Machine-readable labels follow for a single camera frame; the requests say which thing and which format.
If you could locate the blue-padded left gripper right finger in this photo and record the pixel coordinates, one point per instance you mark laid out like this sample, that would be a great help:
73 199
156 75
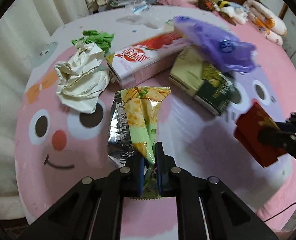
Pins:
206 208

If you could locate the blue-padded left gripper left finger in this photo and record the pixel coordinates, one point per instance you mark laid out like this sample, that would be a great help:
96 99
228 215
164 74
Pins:
93 208

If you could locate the red gold packet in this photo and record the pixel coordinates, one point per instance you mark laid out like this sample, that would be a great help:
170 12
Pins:
257 132

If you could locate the green snack wrapper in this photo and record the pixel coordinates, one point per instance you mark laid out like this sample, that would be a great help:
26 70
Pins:
133 130

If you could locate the green cream snack box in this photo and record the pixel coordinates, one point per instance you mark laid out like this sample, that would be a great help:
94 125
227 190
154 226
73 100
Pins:
202 81

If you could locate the pink bed sheet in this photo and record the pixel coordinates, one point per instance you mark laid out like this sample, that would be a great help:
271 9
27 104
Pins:
204 144

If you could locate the purple plastic bag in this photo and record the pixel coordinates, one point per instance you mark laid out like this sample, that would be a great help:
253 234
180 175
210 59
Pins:
221 48

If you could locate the rolled white patterned quilt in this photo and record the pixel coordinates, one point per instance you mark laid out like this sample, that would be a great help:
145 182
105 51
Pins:
269 25

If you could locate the plush toy pile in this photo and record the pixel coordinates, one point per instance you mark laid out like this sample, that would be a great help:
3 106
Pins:
229 11

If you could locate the cartoon monster tablecloth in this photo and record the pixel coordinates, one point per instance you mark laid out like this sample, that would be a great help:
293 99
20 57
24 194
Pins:
56 146

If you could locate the crumpled white paper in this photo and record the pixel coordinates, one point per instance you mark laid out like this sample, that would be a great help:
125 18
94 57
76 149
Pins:
82 78

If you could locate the pink white carton box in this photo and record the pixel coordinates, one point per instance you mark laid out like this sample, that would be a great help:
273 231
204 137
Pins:
141 61

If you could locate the green crumpled wrapper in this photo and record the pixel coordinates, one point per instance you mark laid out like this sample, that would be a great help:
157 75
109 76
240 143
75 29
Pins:
103 40

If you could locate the clear plastic wrapper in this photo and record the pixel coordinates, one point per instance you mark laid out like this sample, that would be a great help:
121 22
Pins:
143 14

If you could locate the white floral curtain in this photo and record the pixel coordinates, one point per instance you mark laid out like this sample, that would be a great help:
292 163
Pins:
24 31

